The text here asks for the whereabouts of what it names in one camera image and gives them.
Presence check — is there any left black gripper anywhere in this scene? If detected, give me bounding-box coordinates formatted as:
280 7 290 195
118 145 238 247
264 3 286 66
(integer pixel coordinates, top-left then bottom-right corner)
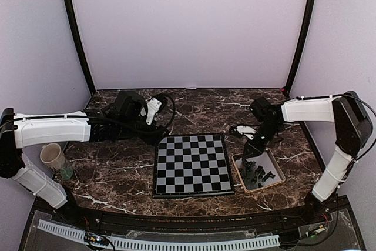
117 117 170 146

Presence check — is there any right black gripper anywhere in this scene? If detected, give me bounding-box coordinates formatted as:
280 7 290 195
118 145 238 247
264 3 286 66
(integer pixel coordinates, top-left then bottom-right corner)
243 121 283 159

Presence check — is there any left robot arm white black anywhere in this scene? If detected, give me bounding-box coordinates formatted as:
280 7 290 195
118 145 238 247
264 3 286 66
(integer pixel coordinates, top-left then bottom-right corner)
1 91 169 225

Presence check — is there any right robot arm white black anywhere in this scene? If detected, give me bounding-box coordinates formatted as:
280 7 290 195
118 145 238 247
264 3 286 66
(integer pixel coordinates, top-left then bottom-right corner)
234 91 374 224

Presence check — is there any black grey chess board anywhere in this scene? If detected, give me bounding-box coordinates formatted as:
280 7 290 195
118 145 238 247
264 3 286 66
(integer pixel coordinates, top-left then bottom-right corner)
152 133 234 199

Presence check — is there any small green circuit board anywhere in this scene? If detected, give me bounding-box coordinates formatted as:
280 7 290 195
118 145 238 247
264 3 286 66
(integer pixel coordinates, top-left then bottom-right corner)
83 232 109 246

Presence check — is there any wooden tray with dark base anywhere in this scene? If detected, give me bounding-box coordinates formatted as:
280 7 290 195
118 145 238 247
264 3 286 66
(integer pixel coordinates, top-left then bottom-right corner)
231 148 286 194

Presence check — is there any beige paper cup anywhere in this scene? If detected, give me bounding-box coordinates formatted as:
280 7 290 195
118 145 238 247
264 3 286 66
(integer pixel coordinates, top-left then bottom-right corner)
40 143 73 180

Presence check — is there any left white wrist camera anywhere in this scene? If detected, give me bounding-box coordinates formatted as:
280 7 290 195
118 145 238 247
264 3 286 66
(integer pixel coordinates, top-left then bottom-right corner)
146 96 165 125

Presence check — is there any black front rail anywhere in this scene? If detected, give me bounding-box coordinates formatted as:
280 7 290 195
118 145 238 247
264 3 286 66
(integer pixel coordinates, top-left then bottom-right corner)
78 207 305 232

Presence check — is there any white slotted cable duct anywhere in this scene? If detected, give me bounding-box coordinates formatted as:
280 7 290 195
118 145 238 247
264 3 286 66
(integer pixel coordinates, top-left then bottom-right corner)
37 220 280 250

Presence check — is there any left black frame post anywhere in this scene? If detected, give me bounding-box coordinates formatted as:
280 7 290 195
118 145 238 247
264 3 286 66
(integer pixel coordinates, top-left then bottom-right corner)
64 0 96 95

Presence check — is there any black frame post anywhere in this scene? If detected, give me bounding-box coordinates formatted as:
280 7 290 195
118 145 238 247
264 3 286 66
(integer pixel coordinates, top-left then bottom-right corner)
283 0 315 97
64 0 96 95

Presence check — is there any right black frame post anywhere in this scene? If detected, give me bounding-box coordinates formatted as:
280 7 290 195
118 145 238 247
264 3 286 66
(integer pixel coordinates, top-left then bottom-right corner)
283 0 315 97

